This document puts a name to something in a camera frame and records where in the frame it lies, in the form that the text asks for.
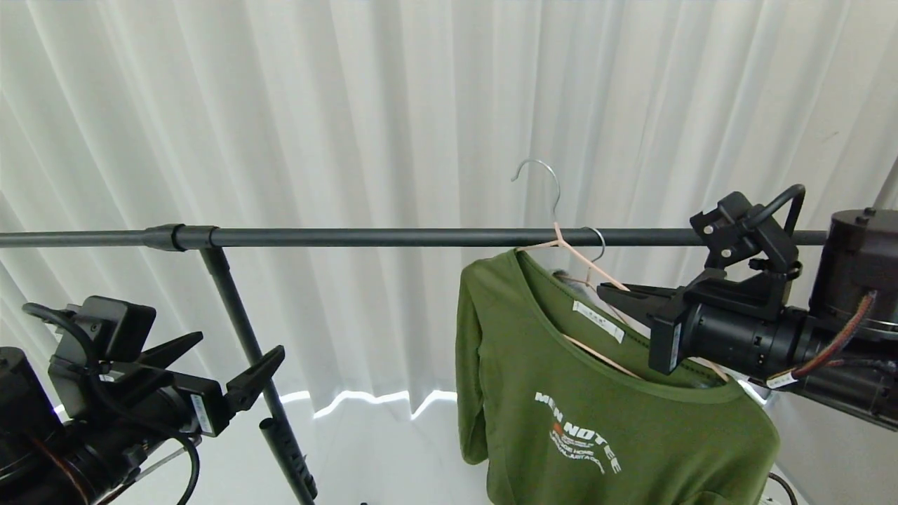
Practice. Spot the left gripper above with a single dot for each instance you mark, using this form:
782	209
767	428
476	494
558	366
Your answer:
182	410

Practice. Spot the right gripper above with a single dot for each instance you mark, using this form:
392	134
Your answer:
736	344

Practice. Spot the green garment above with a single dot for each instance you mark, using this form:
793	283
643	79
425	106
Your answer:
603	435

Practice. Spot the pink clothes hanger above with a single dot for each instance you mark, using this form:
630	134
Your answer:
558	235
602	242

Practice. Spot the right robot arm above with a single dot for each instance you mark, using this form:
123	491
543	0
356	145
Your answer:
863	280

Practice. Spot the black clothes rack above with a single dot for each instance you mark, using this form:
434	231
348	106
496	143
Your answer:
351	237

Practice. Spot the white curtain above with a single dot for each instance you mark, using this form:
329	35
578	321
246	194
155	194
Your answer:
351	105

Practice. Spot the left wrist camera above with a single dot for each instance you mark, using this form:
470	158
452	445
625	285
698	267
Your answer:
112	326

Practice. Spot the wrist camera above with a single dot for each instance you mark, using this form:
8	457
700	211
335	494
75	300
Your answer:
744	231
112	326

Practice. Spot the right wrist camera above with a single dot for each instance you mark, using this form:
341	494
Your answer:
744	231

